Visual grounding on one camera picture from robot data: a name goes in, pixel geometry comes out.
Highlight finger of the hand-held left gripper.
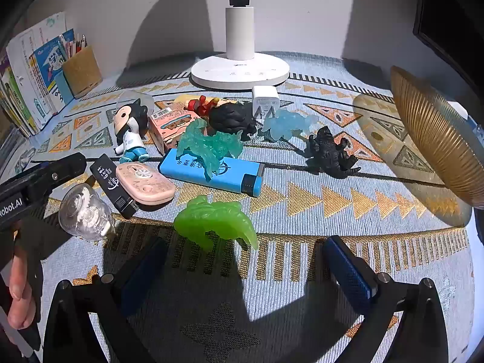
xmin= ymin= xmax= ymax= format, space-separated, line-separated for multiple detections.
xmin=36 ymin=152 xmax=87 ymax=194

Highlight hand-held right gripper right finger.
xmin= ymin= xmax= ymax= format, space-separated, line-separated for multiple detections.
xmin=321 ymin=235 xmax=449 ymax=363

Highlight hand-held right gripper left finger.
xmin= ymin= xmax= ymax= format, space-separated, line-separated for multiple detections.
xmin=42 ymin=236 xmax=169 ymax=363

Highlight green translucent figure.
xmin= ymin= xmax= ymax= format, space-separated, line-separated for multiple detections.
xmin=173 ymin=195 xmax=259 ymax=252

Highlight blue rectangular box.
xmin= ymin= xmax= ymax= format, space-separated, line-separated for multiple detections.
xmin=158 ymin=147 xmax=264 ymax=197

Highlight gold ribbed bowl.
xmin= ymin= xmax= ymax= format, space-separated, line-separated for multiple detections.
xmin=391 ymin=65 xmax=484 ymax=209

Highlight person's left hand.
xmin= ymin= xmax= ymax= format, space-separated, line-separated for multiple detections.
xmin=7 ymin=223 xmax=43 ymax=329

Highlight small black box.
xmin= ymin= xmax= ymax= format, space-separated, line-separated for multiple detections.
xmin=90 ymin=154 xmax=139 ymax=219

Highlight cartoon boy figure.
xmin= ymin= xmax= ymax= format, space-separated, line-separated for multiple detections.
xmin=113 ymin=98 xmax=149 ymax=162

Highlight pink perforated case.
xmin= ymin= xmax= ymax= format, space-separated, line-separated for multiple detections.
xmin=115 ymin=162 xmax=176 ymax=208

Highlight patterned blue table mat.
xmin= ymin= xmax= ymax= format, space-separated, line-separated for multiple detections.
xmin=0 ymin=51 xmax=477 ymax=363

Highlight row of books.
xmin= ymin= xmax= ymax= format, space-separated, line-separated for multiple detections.
xmin=0 ymin=11 xmax=76 ymax=139

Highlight wooden pen holder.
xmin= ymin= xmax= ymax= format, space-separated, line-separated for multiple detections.
xmin=61 ymin=45 xmax=103 ymax=99

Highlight pink carton box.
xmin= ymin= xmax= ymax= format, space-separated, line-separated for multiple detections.
xmin=148 ymin=106 xmax=201 ymax=151

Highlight black dinosaur monster figure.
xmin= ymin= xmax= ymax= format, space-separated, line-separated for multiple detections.
xmin=307 ymin=126 xmax=361 ymax=179

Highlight pens in holder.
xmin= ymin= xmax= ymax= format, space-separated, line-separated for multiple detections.
xmin=57 ymin=33 xmax=87 ymax=61

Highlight teal translucent figure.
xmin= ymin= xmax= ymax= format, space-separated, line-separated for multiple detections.
xmin=177 ymin=118 xmax=244 ymax=181

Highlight red toy figure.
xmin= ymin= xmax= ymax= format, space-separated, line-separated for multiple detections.
xmin=188 ymin=96 xmax=220 ymax=116

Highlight light blue translucent figure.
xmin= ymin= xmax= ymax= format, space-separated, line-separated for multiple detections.
xmin=262 ymin=109 xmax=318 ymax=142

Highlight small blue object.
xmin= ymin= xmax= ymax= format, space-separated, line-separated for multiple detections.
xmin=467 ymin=115 xmax=484 ymax=137

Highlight white charger plug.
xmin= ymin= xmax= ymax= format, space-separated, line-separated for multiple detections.
xmin=252 ymin=85 xmax=279 ymax=119

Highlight white lamp base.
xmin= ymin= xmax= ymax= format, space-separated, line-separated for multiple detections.
xmin=191 ymin=0 xmax=290 ymax=91

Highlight dark monitor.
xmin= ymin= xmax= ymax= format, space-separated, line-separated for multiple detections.
xmin=412 ymin=0 xmax=484 ymax=80

